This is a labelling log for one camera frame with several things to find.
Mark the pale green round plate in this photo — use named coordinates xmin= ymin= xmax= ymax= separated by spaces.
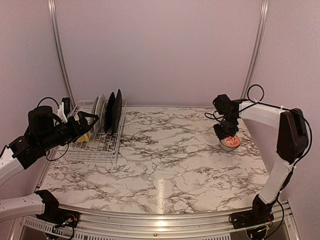
xmin=91 ymin=93 xmax=106 ymax=133

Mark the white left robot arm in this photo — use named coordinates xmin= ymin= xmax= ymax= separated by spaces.
xmin=0 ymin=105 xmax=100 ymax=223

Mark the black round plate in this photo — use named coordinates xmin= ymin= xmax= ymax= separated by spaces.
xmin=104 ymin=92 xmax=116 ymax=133

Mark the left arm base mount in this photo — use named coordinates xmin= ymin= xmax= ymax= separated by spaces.
xmin=35 ymin=208 xmax=80 ymax=228

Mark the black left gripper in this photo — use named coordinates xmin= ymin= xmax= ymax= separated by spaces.
xmin=38 ymin=110 xmax=99 ymax=152

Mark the white wire dish rack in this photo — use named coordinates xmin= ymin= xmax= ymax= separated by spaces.
xmin=52 ymin=99 xmax=127 ymax=164

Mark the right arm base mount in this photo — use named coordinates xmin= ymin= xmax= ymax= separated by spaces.
xmin=228 ymin=210 xmax=275 ymax=229

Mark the grey speckled plate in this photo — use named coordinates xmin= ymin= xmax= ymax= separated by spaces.
xmin=99 ymin=101 xmax=108 ymax=134

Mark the aluminium front table rail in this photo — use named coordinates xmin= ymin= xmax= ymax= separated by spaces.
xmin=9 ymin=201 xmax=301 ymax=240

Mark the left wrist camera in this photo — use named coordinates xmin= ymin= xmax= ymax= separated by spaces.
xmin=57 ymin=97 xmax=71 ymax=123

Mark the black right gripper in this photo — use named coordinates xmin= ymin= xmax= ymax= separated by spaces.
xmin=213 ymin=114 xmax=239 ymax=140

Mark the left aluminium wall profile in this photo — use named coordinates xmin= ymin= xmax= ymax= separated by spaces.
xmin=48 ymin=0 xmax=75 ymax=106

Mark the yellow ceramic mug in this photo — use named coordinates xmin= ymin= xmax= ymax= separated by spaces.
xmin=76 ymin=133 xmax=90 ymax=143

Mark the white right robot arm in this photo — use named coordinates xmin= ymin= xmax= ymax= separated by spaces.
xmin=212 ymin=94 xmax=312 ymax=224

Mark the black square plate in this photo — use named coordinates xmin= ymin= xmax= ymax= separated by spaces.
xmin=111 ymin=89 xmax=123 ymax=136

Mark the right aluminium wall profile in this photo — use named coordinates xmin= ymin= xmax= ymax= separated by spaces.
xmin=241 ymin=0 xmax=270 ymax=98

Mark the aluminium wall profile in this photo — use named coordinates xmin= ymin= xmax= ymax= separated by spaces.
xmin=241 ymin=0 xmax=270 ymax=98
xmin=48 ymin=0 xmax=75 ymax=106

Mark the red patterned white bowl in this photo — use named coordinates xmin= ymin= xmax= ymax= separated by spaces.
xmin=220 ymin=135 xmax=241 ymax=152

